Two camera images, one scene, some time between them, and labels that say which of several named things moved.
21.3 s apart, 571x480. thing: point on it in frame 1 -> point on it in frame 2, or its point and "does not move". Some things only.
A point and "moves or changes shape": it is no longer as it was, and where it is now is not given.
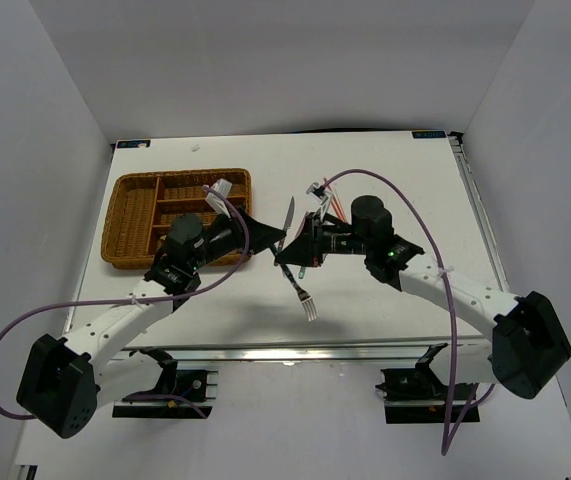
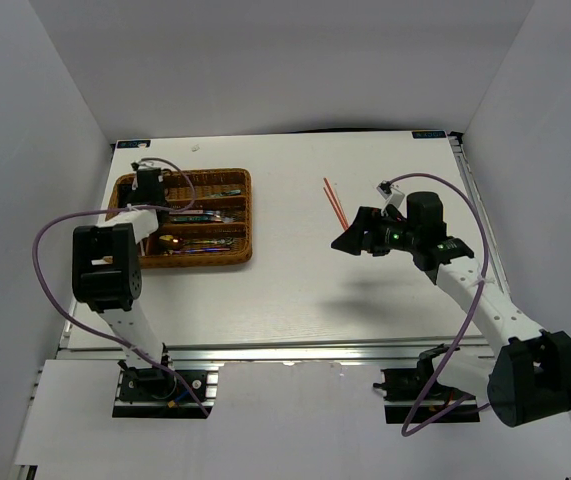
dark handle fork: [305, 299] moves or changes shape
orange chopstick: [333, 201] does not move
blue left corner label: [133, 143] does not move
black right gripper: [301, 251] -> [369, 220]
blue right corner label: [428, 134] does not move
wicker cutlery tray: [142, 206] does not move
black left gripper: [263, 236] -> [136, 190]
